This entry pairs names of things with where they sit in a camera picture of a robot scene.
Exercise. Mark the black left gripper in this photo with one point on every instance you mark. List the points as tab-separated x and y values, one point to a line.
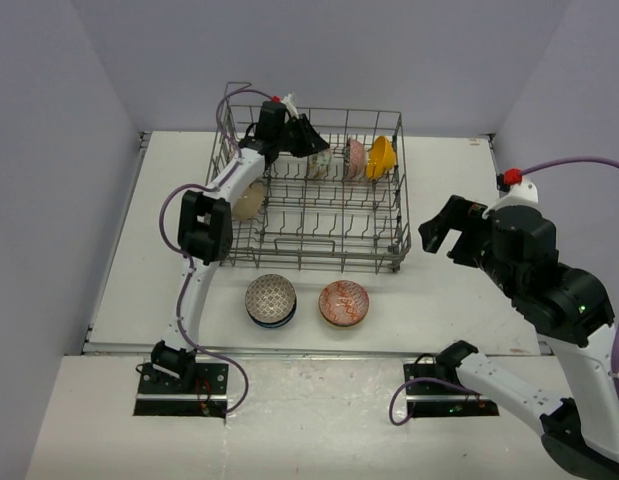
310	142

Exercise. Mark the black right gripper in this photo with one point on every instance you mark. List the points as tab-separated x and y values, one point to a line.
462	213

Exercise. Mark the white green floral bowl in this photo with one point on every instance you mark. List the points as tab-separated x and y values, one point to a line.
319	164

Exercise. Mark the pink patterned bowl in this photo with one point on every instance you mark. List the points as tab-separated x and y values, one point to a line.
354	158

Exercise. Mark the beige front bowl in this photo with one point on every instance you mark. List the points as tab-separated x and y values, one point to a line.
249	202

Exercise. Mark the blue zigzag pattern bowl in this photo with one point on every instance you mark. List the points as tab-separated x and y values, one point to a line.
344	302

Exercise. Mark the yellow teal flower bowl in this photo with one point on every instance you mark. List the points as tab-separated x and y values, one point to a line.
343	327

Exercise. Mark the brown lattice pattern bowl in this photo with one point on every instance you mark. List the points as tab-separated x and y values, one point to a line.
270	298

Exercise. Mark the blue white floral bowl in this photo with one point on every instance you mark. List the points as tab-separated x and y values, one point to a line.
273	325

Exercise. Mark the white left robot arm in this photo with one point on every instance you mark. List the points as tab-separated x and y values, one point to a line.
195	222

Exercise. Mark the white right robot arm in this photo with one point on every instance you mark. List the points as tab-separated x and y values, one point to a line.
569	308

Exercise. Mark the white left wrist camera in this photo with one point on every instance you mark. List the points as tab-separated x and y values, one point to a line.
289	102

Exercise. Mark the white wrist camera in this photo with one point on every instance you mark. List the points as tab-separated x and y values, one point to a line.
515	190
289	102

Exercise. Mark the grey wire dish rack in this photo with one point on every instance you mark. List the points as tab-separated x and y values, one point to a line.
329	220

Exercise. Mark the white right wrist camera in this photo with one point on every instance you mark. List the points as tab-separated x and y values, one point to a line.
515	190

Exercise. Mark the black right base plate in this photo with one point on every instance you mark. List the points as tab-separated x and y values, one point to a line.
432	400

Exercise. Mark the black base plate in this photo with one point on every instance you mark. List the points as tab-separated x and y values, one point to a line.
204	395
432	400

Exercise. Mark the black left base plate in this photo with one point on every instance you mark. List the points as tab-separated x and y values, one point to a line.
204	395

